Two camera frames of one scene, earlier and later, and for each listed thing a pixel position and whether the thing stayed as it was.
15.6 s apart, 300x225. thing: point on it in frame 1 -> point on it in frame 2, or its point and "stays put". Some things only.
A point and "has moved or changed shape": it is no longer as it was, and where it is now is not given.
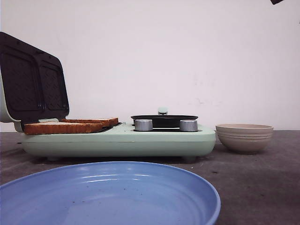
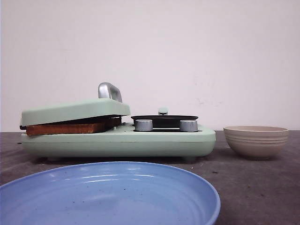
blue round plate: (109, 193) stays put
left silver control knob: (143, 125) stays put
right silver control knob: (188, 125) stays put
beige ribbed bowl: (244, 137) has moved or changed shape
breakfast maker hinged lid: (33, 83) -> (109, 104)
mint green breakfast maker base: (122, 140) stays put
